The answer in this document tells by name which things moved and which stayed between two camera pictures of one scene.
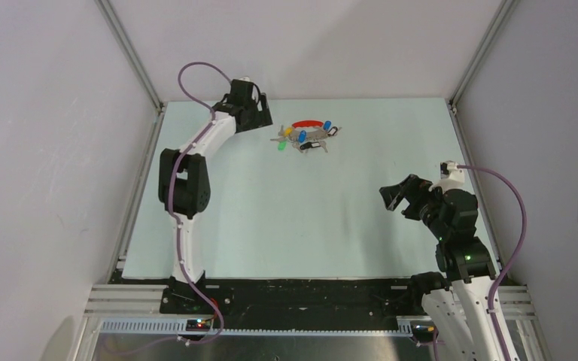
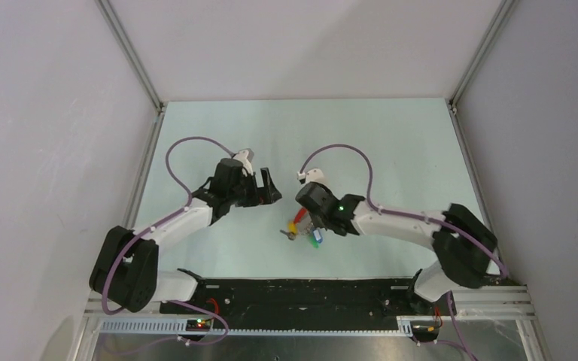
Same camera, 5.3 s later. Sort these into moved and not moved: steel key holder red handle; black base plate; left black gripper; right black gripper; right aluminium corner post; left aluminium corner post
Moved: left black gripper; steel key holder red handle; right black gripper
Not moved: right aluminium corner post; black base plate; left aluminium corner post
